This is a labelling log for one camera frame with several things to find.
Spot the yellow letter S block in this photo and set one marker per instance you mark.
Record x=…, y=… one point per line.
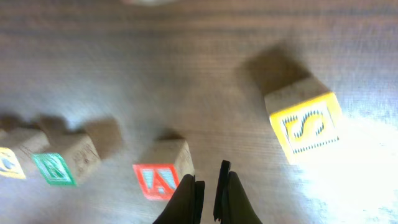
x=305, y=117

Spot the red letter A block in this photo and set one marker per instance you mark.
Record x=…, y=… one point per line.
x=162, y=167

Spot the green letter R block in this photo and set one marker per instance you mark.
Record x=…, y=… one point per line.
x=70, y=161

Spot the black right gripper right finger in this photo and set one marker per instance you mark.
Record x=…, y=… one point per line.
x=232, y=205

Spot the yellow letter C block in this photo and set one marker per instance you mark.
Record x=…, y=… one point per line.
x=17, y=148

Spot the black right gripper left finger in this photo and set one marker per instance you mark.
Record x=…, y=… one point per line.
x=186, y=204

